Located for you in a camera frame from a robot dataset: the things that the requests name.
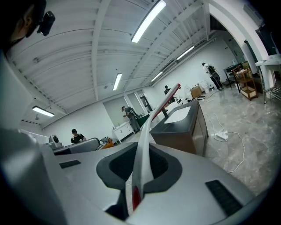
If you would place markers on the black desk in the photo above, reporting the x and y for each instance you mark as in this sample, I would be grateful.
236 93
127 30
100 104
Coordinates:
230 68

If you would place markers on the ceiling tube light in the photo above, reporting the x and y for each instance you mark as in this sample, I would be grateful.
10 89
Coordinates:
149 20
43 111
185 52
156 76
117 81

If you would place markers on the white dome device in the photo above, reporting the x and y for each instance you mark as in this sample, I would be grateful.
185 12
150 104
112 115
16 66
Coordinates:
56 140

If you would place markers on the black sink faucet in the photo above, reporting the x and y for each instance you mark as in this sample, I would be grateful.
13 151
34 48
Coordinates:
165 113

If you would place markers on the person's face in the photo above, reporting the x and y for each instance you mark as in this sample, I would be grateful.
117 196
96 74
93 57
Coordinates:
24 24

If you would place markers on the person's light blue shirt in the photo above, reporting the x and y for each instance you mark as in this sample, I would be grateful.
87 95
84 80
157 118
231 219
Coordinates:
11 94

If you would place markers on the white squeegee red trim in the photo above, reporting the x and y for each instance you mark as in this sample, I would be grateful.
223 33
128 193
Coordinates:
143 153

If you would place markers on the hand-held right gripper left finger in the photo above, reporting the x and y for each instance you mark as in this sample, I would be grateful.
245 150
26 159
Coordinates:
83 193

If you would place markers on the white power strip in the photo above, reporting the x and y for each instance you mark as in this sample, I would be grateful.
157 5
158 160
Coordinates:
222 136

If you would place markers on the black stone table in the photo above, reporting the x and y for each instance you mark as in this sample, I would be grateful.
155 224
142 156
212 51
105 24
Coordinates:
182 126

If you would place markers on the black glass counter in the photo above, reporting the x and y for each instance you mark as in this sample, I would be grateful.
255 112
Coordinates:
142 119

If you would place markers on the wooden shelf cart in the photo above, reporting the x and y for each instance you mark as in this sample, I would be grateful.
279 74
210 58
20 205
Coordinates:
249 90

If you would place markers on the tall cardboard box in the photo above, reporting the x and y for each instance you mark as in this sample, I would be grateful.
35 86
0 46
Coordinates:
196 92

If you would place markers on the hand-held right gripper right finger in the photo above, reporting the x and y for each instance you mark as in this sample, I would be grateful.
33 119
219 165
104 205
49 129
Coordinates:
186 204

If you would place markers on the steel rack table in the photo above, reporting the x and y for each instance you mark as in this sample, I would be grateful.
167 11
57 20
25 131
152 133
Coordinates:
269 60

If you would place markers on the white sink basin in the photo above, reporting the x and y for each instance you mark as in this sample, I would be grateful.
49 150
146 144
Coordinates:
179 114

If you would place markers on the white vanity cabinet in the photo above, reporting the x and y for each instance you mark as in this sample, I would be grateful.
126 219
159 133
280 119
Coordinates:
124 131

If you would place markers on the orange sofa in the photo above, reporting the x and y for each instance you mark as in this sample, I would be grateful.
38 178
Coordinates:
109 144

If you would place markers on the black wall panel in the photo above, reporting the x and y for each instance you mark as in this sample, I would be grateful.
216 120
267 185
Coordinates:
267 39

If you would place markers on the black head camera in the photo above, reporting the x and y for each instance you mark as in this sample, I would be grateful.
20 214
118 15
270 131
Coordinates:
47 23

